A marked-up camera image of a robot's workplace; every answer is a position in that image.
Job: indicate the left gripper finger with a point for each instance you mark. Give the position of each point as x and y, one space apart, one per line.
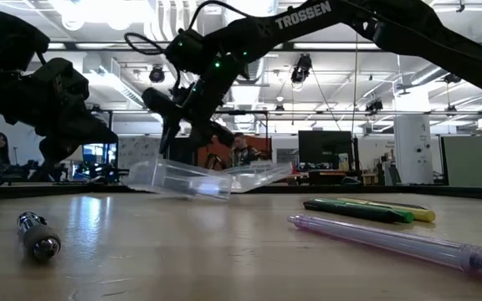
78 138

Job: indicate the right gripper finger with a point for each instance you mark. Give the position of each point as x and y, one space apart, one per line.
216 134
167 134

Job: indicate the clear plastic supply box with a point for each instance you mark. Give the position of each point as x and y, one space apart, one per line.
182 180

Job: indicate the silver pen with grey grip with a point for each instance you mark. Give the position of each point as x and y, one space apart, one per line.
40 240

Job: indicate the translucent purple pen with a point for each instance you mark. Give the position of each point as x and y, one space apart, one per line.
391 240

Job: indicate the green marker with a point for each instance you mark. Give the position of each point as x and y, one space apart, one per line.
408 217

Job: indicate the yellow highlighter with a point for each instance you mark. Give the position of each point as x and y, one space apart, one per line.
425 215

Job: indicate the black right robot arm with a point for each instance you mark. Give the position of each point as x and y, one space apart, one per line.
308 16

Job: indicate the black ceiling spotlight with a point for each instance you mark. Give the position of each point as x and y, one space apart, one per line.
301 69
156 75
374 106
452 78

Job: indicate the black monitor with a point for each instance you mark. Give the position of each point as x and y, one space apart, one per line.
324 150

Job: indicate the white column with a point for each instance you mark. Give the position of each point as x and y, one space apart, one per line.
412 150

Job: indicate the grey-green partition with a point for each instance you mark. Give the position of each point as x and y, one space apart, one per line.
471 161

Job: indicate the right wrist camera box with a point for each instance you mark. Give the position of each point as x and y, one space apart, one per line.
159 102

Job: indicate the black stand frame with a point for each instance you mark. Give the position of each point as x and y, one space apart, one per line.
241 112

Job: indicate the silver ceiling duct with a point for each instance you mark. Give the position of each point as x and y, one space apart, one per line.
245 94

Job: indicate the orange wall panel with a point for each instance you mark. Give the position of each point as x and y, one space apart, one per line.
266 144

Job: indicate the black overhead frame bar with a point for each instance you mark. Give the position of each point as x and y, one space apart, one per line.
285 46

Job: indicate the black table edge rail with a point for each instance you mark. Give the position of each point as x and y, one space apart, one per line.
391 190

